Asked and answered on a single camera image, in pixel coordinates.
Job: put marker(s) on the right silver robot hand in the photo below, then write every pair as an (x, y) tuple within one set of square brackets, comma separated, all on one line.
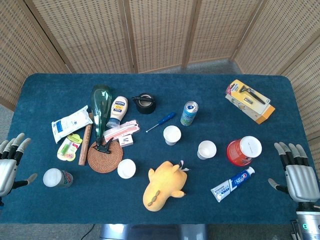
[(301, 182)]

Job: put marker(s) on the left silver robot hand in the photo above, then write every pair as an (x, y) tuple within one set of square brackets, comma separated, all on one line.
[(7, 170)]

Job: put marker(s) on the white paper cup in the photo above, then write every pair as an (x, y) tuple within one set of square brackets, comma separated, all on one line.
[(207, 149), (172, 133), (126, 168)]

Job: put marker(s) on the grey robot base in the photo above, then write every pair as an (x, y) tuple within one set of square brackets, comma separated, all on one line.
[(155, 232)]

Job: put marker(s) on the printed can white lid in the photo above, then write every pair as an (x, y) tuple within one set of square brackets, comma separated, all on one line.
[(57, 178)]

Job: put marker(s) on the green lip balm blister pack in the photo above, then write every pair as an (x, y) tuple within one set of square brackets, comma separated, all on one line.
[(68, 148)]

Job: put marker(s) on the red canister white lid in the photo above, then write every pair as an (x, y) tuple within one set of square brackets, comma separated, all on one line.
[(243, 151)]

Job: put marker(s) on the blue white toothpaste tube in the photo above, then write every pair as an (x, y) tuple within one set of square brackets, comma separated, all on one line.
[(232, 183)]

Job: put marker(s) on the white orange cardboard box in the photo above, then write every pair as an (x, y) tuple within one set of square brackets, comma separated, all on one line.
[(265, 115)]

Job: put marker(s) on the white wet wipes pack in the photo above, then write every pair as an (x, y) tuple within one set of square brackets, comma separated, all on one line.
[(70, 123)]

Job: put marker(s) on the brown wooden stick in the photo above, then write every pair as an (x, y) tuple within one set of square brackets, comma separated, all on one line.
[(85, 147)]

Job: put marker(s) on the round woven rattan coaster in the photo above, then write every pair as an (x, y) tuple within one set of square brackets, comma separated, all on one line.
[(105, 162)]

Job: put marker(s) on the razor blister pack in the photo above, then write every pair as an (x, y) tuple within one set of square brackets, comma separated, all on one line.
[(246, 96)]

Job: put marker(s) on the green spray bottle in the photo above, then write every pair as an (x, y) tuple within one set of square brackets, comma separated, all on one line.
[(101, 107)]

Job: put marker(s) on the pink toothbrush package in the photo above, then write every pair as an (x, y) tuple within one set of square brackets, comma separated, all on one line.
[(120, 131)]

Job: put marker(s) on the small white box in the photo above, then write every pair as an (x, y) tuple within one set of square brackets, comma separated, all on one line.
[(126, 140)]

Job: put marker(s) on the white mayonnaise squeeze bottle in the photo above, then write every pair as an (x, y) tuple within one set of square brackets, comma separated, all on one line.
[(118, 108)]

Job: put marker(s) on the blue green drink can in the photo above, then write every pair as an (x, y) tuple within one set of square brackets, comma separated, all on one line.
[(188, 116)]

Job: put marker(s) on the yellow plush toy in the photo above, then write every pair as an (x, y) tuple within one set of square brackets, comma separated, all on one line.
[(162, 185)]

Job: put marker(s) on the blue felt table cover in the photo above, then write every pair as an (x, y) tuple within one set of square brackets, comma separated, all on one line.
[(200, 85)]

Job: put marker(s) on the black tape roll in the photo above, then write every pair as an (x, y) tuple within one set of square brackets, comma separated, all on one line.
[(146, 108)]

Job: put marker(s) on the woven wooden folding screen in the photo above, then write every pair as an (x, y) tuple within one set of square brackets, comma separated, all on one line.
[(160, 32)]

